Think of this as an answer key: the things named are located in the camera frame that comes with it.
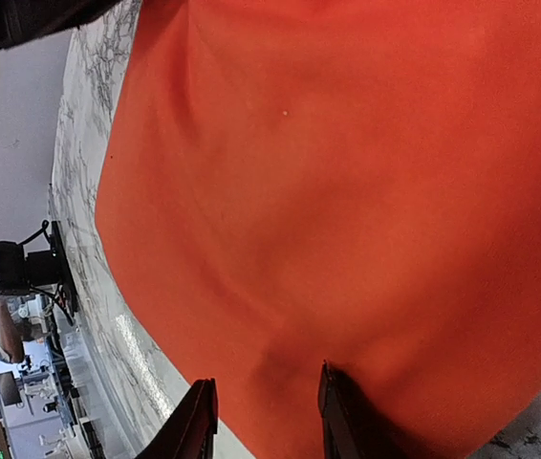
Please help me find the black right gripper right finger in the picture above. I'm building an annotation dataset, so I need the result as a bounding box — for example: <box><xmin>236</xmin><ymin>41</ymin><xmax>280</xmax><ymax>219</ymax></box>
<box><xmin>316</xmin><ymin>361</ymin><xmax>415</xmax><ymax>459</ymax></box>

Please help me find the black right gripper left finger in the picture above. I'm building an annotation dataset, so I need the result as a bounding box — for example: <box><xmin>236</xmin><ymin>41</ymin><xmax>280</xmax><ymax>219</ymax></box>
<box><xmin>137</xmin><ymin>379</ymin><xmax>218</xmax><ymax>459</ymax></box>

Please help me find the orange garment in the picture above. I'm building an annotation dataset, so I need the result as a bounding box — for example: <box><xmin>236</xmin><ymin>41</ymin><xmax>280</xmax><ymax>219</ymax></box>
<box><xmin>96</xmin><ymin>1</ymin><xmax>541</xmax><ymax>458</ymax></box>

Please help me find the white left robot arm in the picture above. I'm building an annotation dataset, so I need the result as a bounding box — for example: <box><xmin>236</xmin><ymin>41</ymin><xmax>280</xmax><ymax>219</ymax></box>
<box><xmin>0</xmin><ymin>0</ymin><xmax>119</xmax><ymax>51</ymax></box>

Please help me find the aluminium front frame rail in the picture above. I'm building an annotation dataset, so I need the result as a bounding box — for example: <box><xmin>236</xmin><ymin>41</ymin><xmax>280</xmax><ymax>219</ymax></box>
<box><xmin>54</xmin><ymin>309</ymin><xmax>147</xmax><ymax>458</ymax></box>

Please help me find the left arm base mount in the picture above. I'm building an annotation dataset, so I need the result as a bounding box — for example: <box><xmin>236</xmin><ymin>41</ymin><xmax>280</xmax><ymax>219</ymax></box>
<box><xmin>0</xmin><ymin>220</ymin><xmax>79</xmax><ymax>326</ymax></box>

